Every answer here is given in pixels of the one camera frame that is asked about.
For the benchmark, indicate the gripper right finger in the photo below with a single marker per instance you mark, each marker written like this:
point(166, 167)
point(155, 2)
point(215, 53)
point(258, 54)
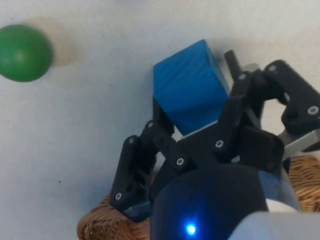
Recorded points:
point(235, 110)

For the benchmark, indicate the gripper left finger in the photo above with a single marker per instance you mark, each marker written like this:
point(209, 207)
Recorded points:
point(130, 172)

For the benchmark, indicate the blue cube block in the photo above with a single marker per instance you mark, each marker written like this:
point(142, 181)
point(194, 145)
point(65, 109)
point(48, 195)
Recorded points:
point(187, 85)

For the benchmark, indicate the wicker basket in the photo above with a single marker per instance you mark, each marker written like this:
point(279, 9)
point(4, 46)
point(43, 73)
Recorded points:
point(100, 225)

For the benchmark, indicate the green ball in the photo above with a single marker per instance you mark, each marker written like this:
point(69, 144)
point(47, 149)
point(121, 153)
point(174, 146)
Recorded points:
point(22, 53)

